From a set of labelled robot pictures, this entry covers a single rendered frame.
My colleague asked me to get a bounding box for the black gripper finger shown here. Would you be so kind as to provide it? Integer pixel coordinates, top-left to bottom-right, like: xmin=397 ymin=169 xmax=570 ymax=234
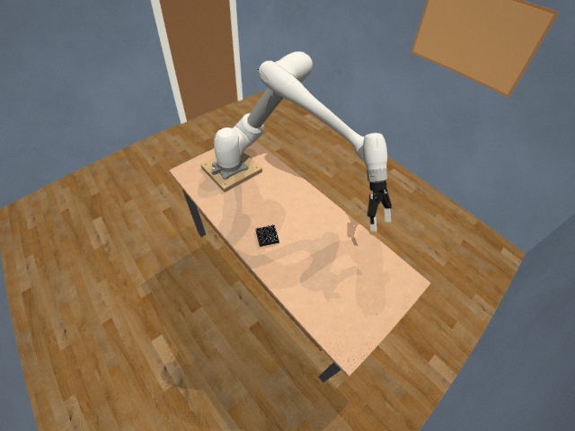
xmin=367 ymin=194 xmax=382 ymax=232
xmin=381 ymin=189 xmax=392 ymax=222

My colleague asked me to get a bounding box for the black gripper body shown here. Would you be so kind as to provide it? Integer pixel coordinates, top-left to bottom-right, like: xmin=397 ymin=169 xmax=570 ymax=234
xmin=369 ymin=181 xmax=386 ymax=202

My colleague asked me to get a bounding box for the black knob box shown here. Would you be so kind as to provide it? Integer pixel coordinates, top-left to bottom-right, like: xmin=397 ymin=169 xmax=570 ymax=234
xmin=256 ymin=225 xmax=279 ymax=247

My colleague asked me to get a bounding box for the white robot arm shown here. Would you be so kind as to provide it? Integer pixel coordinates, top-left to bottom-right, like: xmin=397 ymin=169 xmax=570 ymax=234
xmin=211 ymin=52 xmax=387 ymax=183

